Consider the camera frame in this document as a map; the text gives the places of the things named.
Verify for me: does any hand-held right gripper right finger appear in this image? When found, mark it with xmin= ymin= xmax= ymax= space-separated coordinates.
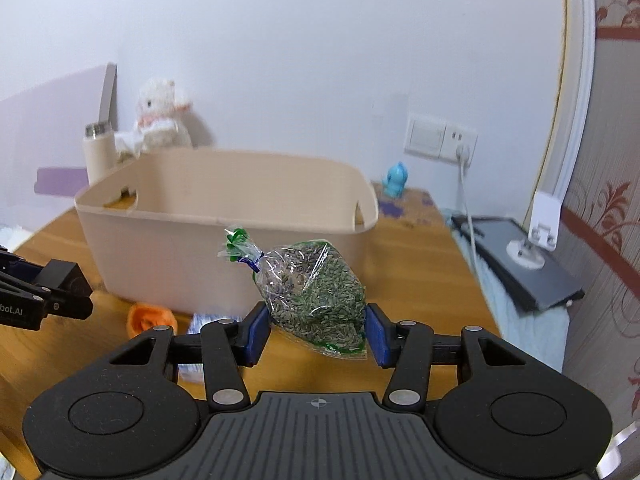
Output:
xmin=365 ymin=302 xmax=543 ymax=408

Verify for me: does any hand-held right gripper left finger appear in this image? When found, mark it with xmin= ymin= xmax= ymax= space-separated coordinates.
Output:
xmin=107 ymin=302 xmax=273 ymax=411

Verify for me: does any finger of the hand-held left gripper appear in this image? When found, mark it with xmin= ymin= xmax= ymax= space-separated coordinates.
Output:
xmin=0 ymin=246 xmax=95 ymax=332

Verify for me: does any clear bag of green seeds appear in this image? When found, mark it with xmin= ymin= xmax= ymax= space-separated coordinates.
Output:
xmin=217 ymin=227 xmax=369 ymax=359

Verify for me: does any beige plastic storage basket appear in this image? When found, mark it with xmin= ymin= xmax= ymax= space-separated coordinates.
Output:
xmin=74 ymin=149 xmax=380 ymax=314

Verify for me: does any orange plastic toy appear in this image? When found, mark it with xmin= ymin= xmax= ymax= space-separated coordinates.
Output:
xmin=126 ymin=302 xmax=177 ymax=339

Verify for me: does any beige thermos bottle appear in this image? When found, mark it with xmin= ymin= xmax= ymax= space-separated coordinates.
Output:
xmin=82 ymin=122 xmax=121 ymax=187

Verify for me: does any small blue toy figure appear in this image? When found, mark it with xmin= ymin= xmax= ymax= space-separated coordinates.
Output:
xmin=384 ymin=161 xmax=409 ymax=199

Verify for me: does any grey laptop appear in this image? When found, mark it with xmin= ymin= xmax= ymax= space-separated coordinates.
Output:
xmin=451 ymin=215 xmax=586 ymax=314

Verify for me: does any purple headboard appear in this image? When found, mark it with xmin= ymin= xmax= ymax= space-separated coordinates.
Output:
xmin=0 ymin=62 xmax=119 ymax=198

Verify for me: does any white plush toy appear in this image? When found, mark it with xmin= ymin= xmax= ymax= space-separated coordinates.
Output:
xmin=132 ymin=77 xmax=196 ymax=153

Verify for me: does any white folding lamp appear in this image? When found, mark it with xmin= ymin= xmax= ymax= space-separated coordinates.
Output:
xmin=506 ymin=0 xmax=599 ymax=269

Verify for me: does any white plug with cable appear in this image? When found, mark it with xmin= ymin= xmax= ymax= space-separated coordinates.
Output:
xmin=452 ymin=144 xmax=482 ymax=272

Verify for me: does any white wall switch socket panel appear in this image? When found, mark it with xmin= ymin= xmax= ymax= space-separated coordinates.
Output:
xmin=404 ymin=114 xmax=479 ymax=163

